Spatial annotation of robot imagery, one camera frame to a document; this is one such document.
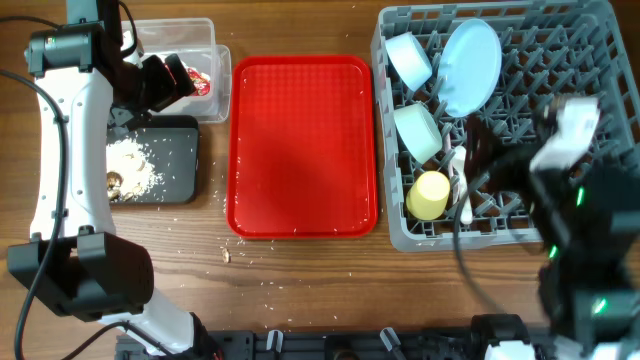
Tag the green bowl with rice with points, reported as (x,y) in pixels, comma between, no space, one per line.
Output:
(418,131)

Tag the brown food scrap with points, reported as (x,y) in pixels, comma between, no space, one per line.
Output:
(226,256)

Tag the red serving tray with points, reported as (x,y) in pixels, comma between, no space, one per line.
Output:
(302,154)

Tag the grey dishwasher rack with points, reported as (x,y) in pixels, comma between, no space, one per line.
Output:
(549,48)

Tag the light blue bowl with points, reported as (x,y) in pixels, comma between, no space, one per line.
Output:
(409,60)

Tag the black plastic tray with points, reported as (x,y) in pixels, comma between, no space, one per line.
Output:
(174,141)

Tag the yellow plastic cup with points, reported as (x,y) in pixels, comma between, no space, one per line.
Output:
(428,196)

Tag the clear plastic waste bin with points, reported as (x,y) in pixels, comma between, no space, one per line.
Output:
(193,41)

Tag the red snack wrapper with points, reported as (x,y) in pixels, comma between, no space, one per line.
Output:
(201,82)

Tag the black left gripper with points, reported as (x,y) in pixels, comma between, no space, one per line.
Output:
(167,91)

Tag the brown food scraps pile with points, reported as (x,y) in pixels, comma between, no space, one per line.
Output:
(124,186)

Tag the white plastic spoon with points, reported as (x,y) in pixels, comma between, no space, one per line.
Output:
(458,164)

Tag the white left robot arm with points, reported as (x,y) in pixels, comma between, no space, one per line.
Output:
(75,264)

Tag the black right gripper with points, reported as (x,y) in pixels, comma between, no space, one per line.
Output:
(513,158)

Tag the white plastic fork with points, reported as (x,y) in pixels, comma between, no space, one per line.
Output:
(453,177)

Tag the pile of white rice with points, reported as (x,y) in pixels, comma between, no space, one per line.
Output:
(129,154)

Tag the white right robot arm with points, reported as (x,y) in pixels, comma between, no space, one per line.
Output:
(587,226)

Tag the light blue plate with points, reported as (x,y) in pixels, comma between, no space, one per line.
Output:
(470,66)

